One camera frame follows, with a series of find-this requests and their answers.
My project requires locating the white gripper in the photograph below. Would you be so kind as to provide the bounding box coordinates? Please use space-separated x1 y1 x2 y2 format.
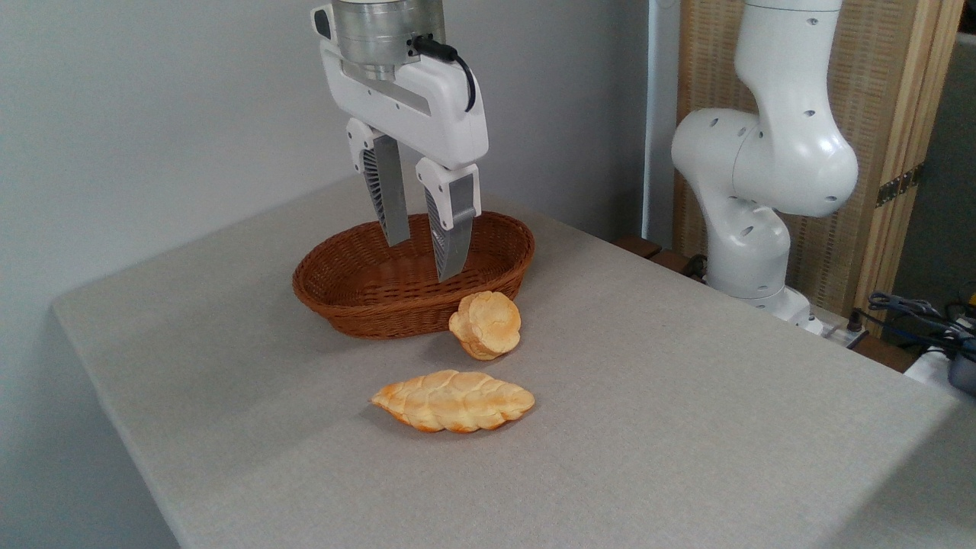
311 3 490 284

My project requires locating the round bread roll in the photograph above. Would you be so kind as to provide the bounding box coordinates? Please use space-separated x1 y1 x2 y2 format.
448 291 523 361

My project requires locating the brown wicker basket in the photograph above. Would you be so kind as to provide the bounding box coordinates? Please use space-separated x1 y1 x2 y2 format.
292 211 535 340

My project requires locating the braided bread loaf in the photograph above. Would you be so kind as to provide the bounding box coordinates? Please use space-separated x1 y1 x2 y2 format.
371 370 537 435

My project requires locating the brown wooden block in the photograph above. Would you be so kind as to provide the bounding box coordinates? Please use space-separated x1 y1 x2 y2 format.
612 234 663 261

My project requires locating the white vertical pole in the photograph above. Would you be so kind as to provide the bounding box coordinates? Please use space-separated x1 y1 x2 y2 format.
642 0 681 249

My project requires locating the metal screen hinge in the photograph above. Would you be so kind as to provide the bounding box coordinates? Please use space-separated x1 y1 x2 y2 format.
875 163 926 208

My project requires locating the grey box device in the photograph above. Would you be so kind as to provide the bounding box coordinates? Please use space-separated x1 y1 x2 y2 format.
948 354 976 397

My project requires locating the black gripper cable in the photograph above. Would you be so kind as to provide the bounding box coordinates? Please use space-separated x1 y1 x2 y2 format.
411 34 478 114

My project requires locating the black cable bundle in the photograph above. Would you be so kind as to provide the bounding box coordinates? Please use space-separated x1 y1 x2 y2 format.
852 291 976 361

